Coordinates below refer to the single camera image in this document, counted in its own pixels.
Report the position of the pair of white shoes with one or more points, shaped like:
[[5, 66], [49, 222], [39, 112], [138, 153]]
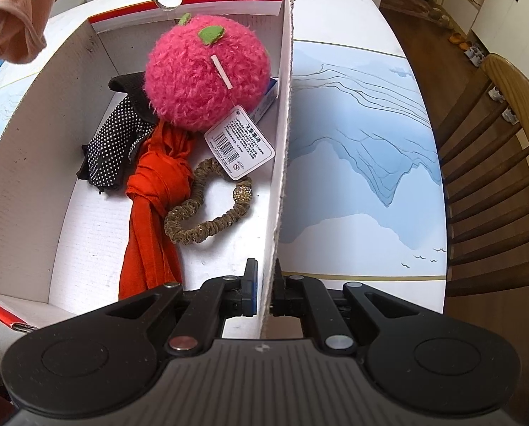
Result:
[[475, 51], [511, 114]]

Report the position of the pair of orange slippers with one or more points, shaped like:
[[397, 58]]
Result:
[[459, 38]]

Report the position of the black white-dotted cloth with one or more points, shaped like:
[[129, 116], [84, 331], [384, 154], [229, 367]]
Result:
[[109, 146]]

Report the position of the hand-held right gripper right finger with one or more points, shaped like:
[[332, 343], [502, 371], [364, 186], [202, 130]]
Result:
[[278, 290]]

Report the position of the blue mountain print table mat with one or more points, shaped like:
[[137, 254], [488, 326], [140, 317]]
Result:
[[362, 164]]

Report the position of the gold beaded hair scrunchie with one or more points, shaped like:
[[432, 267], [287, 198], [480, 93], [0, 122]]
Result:
[[189, 226]]

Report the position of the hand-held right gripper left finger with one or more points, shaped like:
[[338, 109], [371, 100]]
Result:
[[252, 286]]

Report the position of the white red-edged cardboard box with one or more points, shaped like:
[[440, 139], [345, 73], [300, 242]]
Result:
[[33, 186]]

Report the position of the red knotted scarf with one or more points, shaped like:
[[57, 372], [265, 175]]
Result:
[[153, 195]]

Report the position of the blue tissue pack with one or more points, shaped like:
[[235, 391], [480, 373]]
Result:
[[268, 97]]

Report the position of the pink plush apple toy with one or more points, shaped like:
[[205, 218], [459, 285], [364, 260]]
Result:
[[202, 75]]

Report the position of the small beige bowl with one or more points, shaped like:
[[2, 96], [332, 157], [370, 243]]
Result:
[[439, 15]]

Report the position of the wooden slat-back chair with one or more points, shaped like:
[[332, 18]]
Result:
[[508, 80]]

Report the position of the brown door rug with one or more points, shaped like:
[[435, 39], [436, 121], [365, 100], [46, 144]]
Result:
[[406, 0]]

